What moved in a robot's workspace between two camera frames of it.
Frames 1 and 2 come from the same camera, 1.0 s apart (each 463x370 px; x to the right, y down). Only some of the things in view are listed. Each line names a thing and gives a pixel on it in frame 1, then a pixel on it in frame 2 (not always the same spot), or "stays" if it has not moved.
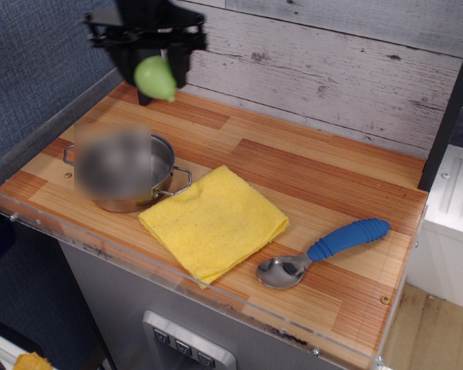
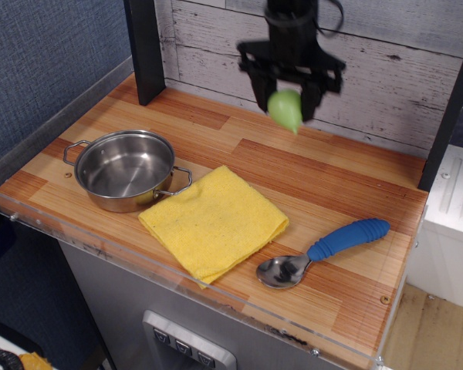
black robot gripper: (133, 30) to (292, 49)
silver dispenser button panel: (174, 346) stays
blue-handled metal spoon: (282, 272) stays
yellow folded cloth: (214, 223) stays
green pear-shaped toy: (153, 75) to (285, 106)
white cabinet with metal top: (444, 260) stays
